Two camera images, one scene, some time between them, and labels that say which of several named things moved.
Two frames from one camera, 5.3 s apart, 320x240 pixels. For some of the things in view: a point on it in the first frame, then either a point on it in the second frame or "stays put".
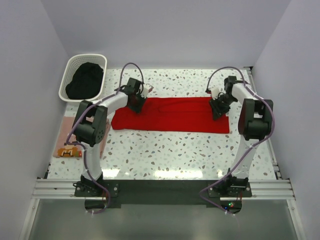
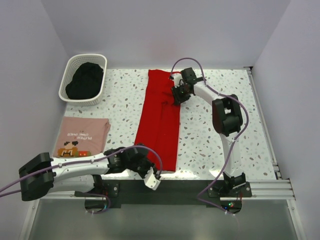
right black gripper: x=217 y=112 to x=178 y=99
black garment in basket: x=86 y=82 stays put
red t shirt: x=184 y=114 to x=159 y=120
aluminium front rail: x=262 y=189 stays put
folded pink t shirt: x=63 y=149 stays put
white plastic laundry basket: x=75 y=61 stays put
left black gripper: x=138 y=109 to x=149 y=164
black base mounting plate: x=98 y=193 stays put
